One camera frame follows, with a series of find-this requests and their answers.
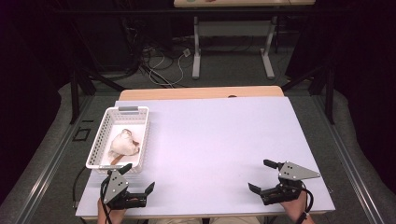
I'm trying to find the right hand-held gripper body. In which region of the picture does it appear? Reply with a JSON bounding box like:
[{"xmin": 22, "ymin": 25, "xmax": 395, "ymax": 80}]
[{"xmin": 259, "ymin": 161, "xmax": 321, "ymax": 206}]

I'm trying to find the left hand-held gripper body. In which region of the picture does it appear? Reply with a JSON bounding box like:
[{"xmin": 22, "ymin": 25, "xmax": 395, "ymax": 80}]
[{"xmin": 102, "ymin": 169, "xmax": 148, "ymax": 210}]

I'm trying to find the cream baby bodysuit brown trim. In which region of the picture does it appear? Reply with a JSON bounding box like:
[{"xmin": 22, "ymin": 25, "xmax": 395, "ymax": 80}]
[{"xmin": 106, "ymin": 128, "xmax": 141, "ymax": 166}]

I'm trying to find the white perforated plastic basket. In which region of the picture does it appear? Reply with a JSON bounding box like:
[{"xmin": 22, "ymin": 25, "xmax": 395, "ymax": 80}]
[{"xmin": 85, "ymin": 105, "xmax": 150, "ymax": 175}]

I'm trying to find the person's left hand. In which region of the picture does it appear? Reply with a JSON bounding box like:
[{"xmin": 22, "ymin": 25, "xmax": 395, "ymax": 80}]
[{"xmin": 96, "ymin": 198, "xmax": 127, "ymax": 224}]

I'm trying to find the person's right hand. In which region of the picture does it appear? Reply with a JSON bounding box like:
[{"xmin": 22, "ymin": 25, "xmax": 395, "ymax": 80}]
[{"xmin": 278, "ymin": 189, "xmax": 316, "ymax": 224}]

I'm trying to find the black metal stand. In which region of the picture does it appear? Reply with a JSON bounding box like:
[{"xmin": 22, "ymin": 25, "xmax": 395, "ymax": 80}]
[
  {"xmin": 69, "ymin": 66, "xmax": 125, "ymax": 125},
  {"xmin": 281, "ymin": 63, "xmax": 335, "ymax": 125}
]

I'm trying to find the wooden table with white legs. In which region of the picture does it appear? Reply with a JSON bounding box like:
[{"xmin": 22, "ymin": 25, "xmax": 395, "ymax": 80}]
[{"xmin": 173, "ymin": 0, "xmax": 317, "ymax": 80}]

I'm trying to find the left hand-held gripper black cable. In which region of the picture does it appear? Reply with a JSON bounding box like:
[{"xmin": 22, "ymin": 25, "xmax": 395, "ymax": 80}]
[{"xmin": 99, "ymin": 175, "xmax": 113, "ymax": 224}]

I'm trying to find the hand-held gripper black cable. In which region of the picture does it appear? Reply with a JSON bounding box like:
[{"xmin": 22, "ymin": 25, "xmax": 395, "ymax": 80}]
[
  {"xmin": 298, "ymin": 183, "xmax": 315, "ymax": 224},
  {"xmin": 99, "ymin": 175, "xmax": 113, "ymax": 224}
]

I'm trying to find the right hand-held gripper black cable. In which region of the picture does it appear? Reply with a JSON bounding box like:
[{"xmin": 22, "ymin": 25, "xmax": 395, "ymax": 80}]
[{"xmin": 298, "ymin": 183, "xmax": 315, "ymax": 224}]

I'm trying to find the thin black cable beside table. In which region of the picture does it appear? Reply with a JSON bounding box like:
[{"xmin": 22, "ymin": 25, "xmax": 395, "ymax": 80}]
[{"xmin": 72, "ymin": 166, "xmax": 88, "ymax": 210}]

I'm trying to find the aluminium floor rail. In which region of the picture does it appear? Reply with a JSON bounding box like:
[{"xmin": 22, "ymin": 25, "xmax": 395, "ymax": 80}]
[
  {"xmin": 312, "ymin": 96, "xmax": 387, "ymax": 224},
  {"xmin": 12, "ymin": 96, "xmax": 94, "ymax": 224}
]

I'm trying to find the black floor socket frame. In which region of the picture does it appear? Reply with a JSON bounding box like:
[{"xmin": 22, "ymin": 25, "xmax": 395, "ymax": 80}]
[{"xmin": 72, "ymin": 126, "xmax": 92, "ymax": 143}]

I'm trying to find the white floor cable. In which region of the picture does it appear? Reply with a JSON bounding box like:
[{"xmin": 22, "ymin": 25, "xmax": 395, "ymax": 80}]
[{"xmin": 148, "ymin": 50, "xmax": 185, "ymax": 88}]

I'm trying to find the black floor cable bundle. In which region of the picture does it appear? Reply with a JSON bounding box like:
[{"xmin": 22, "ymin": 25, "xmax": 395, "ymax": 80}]
[{"xmin": 120, "ymin": 15, "xmax": 150, "ymax": 78}]

